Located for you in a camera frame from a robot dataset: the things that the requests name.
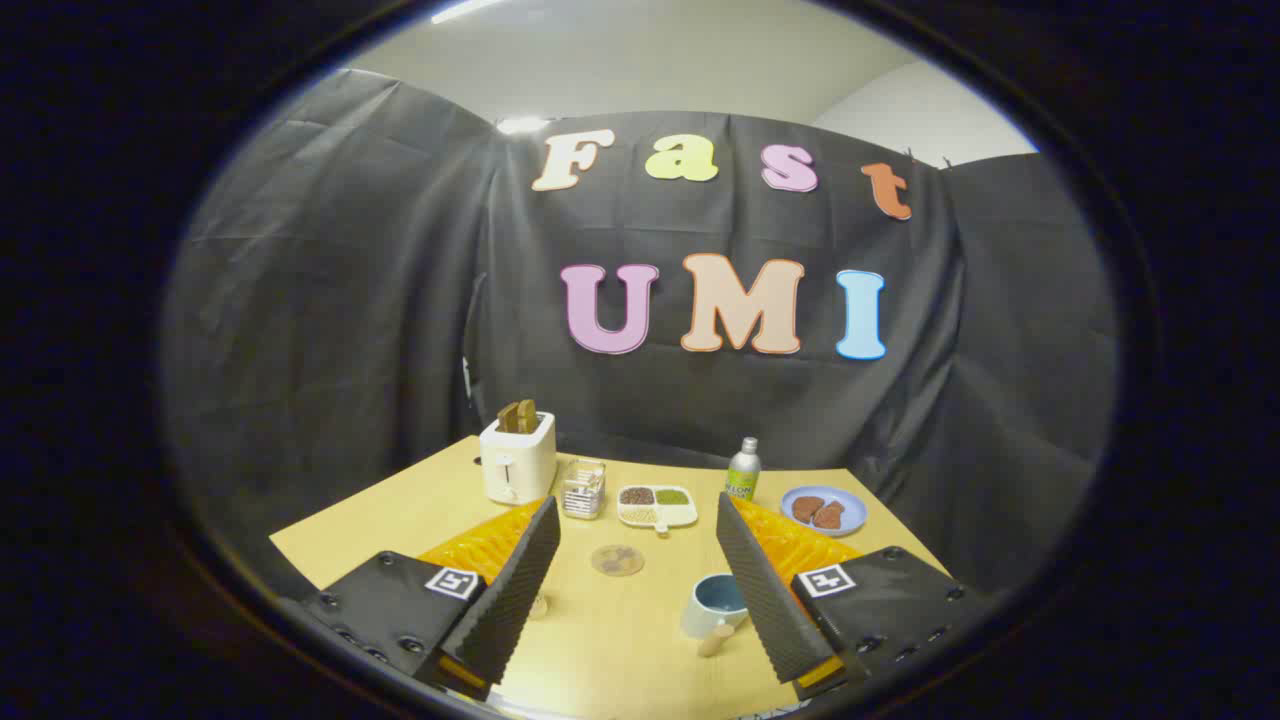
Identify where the black backdrop cloth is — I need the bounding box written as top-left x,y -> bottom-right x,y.
160,68 -> 1119,601

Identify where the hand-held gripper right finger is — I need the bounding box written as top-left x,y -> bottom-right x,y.
715,492 -> 996,701

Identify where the round patterned coaster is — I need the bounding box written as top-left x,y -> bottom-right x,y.
590,543 -> 646,578

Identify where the white cup with wooden handle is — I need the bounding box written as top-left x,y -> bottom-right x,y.
681,573 -> 751,658

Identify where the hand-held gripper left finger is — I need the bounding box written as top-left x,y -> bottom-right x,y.
300,495 -> 563,701

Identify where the cream toaster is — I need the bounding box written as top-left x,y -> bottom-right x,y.
480,412 -> 558,506

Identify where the blue plate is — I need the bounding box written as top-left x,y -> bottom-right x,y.
780,486 -> 869,537

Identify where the white divided grain dish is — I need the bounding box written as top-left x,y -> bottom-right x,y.
616,484 -> 699,536

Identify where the wooden table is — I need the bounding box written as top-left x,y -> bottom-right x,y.
270,435 -> 951,720

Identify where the green soda bottle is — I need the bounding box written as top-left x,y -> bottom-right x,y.
725,437 -> 762,503

